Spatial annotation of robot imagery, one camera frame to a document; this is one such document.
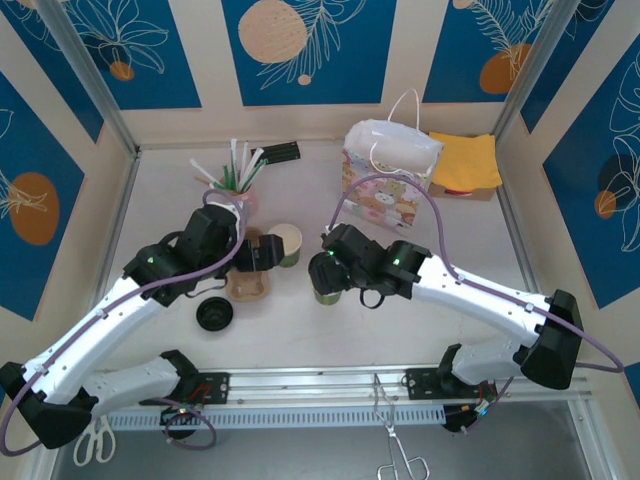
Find green paper coffee cup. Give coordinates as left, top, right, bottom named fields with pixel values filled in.
left=267, top=223, right=304, bottom=269
left=312, top=287, right=346, bottom=307

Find brown pulp cup carrier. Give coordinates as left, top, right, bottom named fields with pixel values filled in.
left=224, top=227, right=274, bottom=304

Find animal print paper gift bag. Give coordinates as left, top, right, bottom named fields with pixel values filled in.
left=341, top=88, right=446, bottom=232

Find pink straw holder cup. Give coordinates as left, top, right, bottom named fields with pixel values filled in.
left=215, top=187, right=260, bottom=221

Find black plastic cup lid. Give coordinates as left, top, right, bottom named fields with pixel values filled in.
left=195, top=295, right=235, bottom=332

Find green straw in wrapper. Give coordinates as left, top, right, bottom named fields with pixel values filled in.
left=242, top=147, right=266, bottom=194

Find black ridged plastic strip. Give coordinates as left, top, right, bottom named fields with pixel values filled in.
left=259, top=141, right=303, bottom=165

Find brown cardboard napkin box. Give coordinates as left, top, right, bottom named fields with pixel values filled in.
left=424, top=182, right=499, bottom=203

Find yellow cloth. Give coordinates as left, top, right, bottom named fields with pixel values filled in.
left=428, top=130, right=504, bottom=191

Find small circuit board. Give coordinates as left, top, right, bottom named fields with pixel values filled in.
left=159, top=403, right=202, bottom=427
left=443, top=399, right=496, bottom=435

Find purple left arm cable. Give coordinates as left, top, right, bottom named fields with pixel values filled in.
left=0, top=187, right=246, bottom=454

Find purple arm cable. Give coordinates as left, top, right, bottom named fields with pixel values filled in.
left=327, top=173, right=626, bottom=436
left=0, top=187, right=246, bottom=454

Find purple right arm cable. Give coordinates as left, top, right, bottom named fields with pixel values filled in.
left=327, top=173, right=626, bottom=436

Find aluminium side rail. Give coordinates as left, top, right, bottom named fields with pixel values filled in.
left=69, top=149, right=144, bottom=374
left=494, top=144, right=561, bottom=361

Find aluminium mounting rail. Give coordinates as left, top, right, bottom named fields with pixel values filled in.
left=42, top=360, right=594, bottom=410

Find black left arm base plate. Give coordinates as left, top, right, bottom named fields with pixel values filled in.
left=138, top=370, right=231, bottom=406

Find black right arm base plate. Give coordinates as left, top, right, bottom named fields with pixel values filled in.
left=405, top=366, right=499, bottom=401

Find white slotted cable duct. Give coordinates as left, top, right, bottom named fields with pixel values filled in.
left=64, top=403, right=447, bottom=431

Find metal wire tongs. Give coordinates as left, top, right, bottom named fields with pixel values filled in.
left=372, top=374, right=431, bottom=480

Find aluminium frame post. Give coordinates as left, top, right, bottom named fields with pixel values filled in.
left=34, top=0, right=141, bottom=159
left=492, top=0, right=576, bottom=149

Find white handled scissors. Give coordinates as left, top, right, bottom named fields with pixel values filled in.
left=73, top=417, right=117, bottom=466

